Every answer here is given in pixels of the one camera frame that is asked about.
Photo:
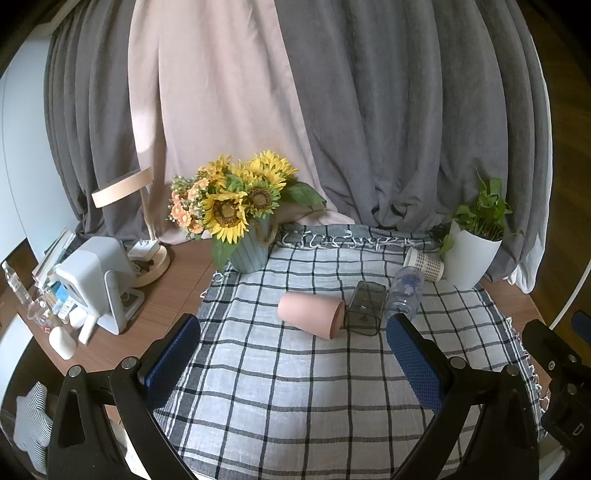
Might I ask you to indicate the green plant in white pot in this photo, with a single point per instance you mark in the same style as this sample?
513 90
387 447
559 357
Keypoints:
471 258

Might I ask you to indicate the sunflower bouquet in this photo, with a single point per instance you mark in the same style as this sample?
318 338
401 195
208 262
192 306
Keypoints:
226 210

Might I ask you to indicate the striped cloth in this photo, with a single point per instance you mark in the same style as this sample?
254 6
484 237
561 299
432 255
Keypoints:
32 424

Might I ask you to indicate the grey curtain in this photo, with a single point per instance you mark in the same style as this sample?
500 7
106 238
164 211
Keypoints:
406 115
92 138

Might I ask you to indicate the white remote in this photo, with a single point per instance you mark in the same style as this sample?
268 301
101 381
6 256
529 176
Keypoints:
87 330

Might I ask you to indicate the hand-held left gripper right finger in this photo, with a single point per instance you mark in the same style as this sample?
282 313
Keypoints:
415 364

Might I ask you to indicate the pink cup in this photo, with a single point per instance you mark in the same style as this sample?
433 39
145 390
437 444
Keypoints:
307 311

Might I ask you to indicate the smoky transparent square cup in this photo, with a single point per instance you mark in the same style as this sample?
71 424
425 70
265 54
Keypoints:
364 302

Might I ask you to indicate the white charger adapter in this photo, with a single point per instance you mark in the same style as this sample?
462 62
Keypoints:
143 249

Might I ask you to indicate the clear glass bottle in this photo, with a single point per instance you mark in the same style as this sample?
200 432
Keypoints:
16 284

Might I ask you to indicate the clear measuring cup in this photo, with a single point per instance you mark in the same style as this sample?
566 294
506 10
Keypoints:
39 314

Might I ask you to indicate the clear printed plastic bottle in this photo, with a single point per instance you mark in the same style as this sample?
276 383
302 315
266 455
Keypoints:
406 288

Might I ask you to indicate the white projector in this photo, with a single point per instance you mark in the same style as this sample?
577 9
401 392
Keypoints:
87 272

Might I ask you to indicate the checked tablecloth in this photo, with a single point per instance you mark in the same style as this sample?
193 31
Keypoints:
295 392

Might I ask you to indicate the checked paper cup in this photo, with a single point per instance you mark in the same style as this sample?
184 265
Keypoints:
427 265

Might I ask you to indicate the pink curtain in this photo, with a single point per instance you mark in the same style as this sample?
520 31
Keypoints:
212 92

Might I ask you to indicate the small cosmetic boxes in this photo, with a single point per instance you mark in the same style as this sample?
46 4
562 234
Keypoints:
62 300

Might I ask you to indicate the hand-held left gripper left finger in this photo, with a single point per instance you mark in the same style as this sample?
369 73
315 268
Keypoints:
168 357

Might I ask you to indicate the blue-grey ribbed vase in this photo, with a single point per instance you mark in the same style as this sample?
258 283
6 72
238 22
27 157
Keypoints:
251 251

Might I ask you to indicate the white earbuds case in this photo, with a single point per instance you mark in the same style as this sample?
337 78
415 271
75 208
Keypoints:
62 342

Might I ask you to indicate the stack of books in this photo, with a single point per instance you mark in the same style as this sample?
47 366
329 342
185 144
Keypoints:
53 256

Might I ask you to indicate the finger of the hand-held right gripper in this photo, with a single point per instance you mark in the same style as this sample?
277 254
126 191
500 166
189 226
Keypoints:
549 346
581 321

